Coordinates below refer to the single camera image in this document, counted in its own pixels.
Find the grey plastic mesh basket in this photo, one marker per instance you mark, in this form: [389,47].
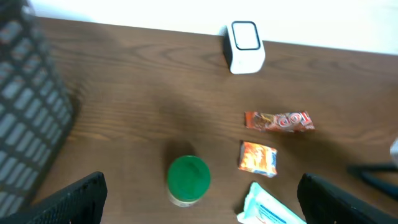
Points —
[36,112]

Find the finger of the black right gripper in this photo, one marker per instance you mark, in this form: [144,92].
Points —
[365,173]

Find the red chocolate bar wrapper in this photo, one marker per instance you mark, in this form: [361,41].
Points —
[283,122]

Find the teal white tissue pack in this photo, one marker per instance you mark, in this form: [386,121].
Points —
[260,207]

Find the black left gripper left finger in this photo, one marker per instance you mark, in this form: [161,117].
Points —
[82,202]

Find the green lid white jar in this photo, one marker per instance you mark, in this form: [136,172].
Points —
[188,180]

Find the orange snack packet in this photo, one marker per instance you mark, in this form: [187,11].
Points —
[258,159]

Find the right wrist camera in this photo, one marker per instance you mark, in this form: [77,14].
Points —
[394,152]

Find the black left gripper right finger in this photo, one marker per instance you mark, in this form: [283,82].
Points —
[322,202]

